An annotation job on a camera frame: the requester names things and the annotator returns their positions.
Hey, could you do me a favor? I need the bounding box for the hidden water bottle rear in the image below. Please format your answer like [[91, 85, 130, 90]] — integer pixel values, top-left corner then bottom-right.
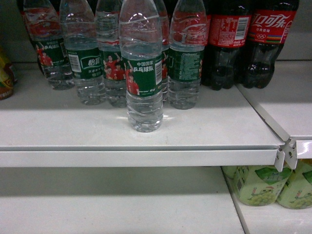
[[154, 0, 170, 101]]

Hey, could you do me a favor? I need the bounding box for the left cola bottle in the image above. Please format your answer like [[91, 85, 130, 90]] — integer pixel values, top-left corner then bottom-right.
[[201, 0, 252, 90]]

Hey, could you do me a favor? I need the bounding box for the far left water bottle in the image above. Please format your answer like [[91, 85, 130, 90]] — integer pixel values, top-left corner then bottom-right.
[[23, 0, 74, 90]]

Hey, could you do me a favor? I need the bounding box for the cola bottle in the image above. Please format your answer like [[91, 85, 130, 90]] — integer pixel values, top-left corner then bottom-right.
[[238, 0, 299, 89], [201, 0, 252, 90]]

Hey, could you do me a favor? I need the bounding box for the white metal shelf board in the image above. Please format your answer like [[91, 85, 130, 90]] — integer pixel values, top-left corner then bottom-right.
[[0, 63, 284, 168]]

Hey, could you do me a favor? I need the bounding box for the yellow lemon tea bottle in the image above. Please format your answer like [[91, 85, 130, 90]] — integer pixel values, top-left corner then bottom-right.
[[0, 47, 15, 100]]

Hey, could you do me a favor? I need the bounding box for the right green grape drink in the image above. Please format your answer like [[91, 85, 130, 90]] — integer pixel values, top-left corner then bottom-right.
[[276, 159, 312, 210]]

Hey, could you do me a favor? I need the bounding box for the clear water bottle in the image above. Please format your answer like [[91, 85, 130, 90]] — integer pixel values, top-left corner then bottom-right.
[[119, 0, 163, 133]]

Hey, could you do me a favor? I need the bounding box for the green grape drink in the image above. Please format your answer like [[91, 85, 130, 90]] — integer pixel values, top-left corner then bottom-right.
[[276, 159, 312, 210], [221, 165, 292, 206]]

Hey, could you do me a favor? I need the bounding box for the right water bottle green label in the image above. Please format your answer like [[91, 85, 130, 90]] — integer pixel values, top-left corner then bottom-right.
[[168, 0, 208, 110]]

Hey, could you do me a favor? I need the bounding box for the right white shelf board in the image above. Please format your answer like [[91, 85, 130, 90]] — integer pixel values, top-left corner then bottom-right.
[[237, 60, 312, 170]]

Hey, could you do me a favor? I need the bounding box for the water bottle behind front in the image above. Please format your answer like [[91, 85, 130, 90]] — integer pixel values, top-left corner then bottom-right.
[[95, 0, 126, 108]]

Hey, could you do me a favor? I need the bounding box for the left green grape drink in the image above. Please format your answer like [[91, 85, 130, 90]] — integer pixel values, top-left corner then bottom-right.
[[221, 165, 292, 206]]

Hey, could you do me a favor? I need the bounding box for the right cola bottle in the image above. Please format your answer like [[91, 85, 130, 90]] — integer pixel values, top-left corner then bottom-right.
[[238, 0, 299, 89]]

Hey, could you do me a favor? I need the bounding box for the water bottle barcode label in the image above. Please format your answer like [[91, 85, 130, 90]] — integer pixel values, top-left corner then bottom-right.
[[59, 0, 105, 105]]

